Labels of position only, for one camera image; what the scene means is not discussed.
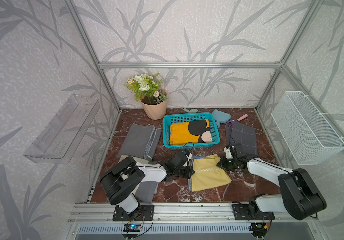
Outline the olive yellow pillowcase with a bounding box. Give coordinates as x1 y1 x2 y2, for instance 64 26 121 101
188 155 232 192

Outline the dark grey checked pillowcase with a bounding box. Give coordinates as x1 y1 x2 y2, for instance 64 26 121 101
225 122 258 156

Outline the yellow black cartoon pillowcase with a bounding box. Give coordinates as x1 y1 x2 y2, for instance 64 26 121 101
170 120 213 146

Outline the beige grey striped pillowcase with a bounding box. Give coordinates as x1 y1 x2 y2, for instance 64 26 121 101
119 155 159 204

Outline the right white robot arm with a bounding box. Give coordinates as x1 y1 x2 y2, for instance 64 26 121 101
217 144 327 221

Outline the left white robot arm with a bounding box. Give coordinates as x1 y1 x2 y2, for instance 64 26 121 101
100 150 195 216

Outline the teal plastic basket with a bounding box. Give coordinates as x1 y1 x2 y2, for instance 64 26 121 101
163 113 220 150

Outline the plain grey folded pillowcase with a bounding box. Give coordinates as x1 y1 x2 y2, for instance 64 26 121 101
117 124 162 161

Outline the light blue dustpan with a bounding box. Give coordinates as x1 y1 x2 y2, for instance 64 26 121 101
212 110 231 128

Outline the right controller board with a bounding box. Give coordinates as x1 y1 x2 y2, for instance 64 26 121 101
249 223 271 238

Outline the controller board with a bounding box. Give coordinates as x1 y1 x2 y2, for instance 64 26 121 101
249 223 271 238
123 224 142 233

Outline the potted artificial flower plant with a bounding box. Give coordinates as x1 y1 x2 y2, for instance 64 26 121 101
124 73 168 120

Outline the left controller board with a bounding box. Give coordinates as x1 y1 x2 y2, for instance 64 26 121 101
123 224 142 233

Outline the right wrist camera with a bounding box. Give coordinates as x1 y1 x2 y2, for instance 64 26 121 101
224 146 234 160

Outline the pink handled brush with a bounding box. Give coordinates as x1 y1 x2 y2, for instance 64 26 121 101
237 114 248 122

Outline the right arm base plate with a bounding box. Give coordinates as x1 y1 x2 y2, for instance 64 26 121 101
231 202 275 222

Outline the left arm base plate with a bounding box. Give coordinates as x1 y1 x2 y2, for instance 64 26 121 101
113 204 155 222

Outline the white wire wall basket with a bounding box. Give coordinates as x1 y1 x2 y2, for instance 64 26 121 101
271 91 344 166

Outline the aluminium front rail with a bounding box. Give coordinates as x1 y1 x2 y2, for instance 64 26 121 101
66 202 316 225

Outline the clear acrylic wall shelf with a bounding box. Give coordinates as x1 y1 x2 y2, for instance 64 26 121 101
23 94 101 164

